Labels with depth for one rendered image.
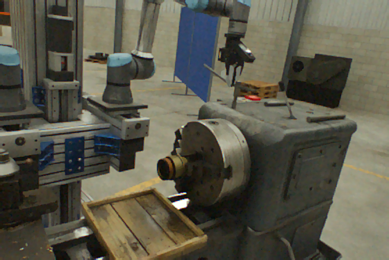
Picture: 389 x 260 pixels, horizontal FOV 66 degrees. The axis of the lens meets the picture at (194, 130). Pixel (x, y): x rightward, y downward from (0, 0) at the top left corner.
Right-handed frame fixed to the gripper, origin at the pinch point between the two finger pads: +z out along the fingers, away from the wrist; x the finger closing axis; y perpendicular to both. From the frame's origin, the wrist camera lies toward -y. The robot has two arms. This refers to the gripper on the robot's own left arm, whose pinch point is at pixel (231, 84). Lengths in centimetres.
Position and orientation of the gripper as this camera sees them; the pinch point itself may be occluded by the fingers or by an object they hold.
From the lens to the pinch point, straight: 126.5
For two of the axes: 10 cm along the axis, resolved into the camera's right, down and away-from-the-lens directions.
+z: -1.2, 9.5, 3.0
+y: -5.9, -3.1, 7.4
